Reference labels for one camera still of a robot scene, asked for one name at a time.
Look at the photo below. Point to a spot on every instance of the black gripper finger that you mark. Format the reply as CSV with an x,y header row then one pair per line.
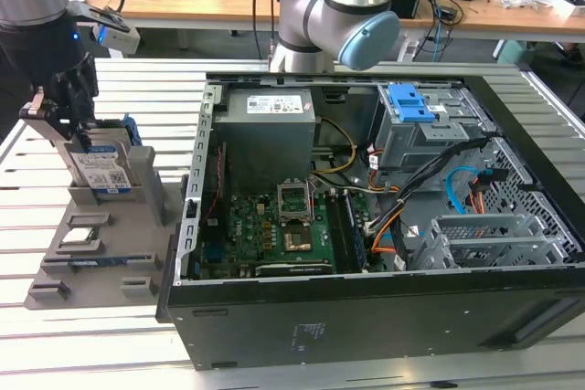
x,y
55,123
82,88

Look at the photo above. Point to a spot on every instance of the hard disk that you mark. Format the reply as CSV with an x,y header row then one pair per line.
x,y
98,166

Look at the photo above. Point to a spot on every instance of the metal disk bay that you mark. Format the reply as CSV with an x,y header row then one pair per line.
x,y
480,244

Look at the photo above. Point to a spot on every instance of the silver CPU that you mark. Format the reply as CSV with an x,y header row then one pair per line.
x,y
77,235

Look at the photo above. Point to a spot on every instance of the grey parts rack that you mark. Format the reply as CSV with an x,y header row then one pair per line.
x,y
114,235

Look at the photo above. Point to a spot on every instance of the RAM stick with blue label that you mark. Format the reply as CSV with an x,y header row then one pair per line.
x,y
98,262

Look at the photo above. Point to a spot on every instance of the long wooden desk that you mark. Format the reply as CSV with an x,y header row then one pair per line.
x,y
205,2

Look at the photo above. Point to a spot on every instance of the black case fan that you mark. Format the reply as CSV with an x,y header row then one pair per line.
x,y
212,171

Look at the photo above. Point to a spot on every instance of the grey power supply unit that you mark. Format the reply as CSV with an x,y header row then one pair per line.
x,y
265,143

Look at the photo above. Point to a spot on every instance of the green motherboard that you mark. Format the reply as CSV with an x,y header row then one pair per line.
x,y
247,225

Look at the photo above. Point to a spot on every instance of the thin metal locking lever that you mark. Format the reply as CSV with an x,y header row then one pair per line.
x,y
312,200

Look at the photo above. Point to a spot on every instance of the CPU socket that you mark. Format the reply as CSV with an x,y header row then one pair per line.
x,y
297,241

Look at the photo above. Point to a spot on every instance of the black graphics card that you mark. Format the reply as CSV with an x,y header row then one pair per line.
x,y
292,270

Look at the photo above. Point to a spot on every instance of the installed RAM stick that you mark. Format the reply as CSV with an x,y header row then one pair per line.
x,y
356,235

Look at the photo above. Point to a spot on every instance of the blue plastic latch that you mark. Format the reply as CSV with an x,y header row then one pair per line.
x,y
407,104

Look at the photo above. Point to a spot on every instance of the white power strip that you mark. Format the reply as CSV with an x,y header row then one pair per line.
x,y
408,49

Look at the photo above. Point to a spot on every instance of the grey optical drive cage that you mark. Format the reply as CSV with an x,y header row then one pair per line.
x,y
411,143

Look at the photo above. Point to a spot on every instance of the black open PC case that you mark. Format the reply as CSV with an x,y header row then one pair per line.
x,y
365,317

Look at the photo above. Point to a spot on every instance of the pale green bin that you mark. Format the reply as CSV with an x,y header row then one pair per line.
x,y
514,52

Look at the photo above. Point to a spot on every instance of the small white box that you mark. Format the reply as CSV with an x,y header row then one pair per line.
x,y
571,6

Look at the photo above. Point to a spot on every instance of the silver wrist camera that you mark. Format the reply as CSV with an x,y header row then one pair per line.
x,y
119,38

